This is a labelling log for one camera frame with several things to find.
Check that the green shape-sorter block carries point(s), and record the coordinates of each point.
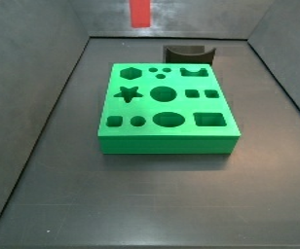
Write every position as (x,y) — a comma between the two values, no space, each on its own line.
(165,108)

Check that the red tape strip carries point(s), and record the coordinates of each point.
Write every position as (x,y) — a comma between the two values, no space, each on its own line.
(140,13)

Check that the black curved holder block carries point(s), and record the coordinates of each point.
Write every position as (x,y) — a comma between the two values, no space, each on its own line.
(188,54)

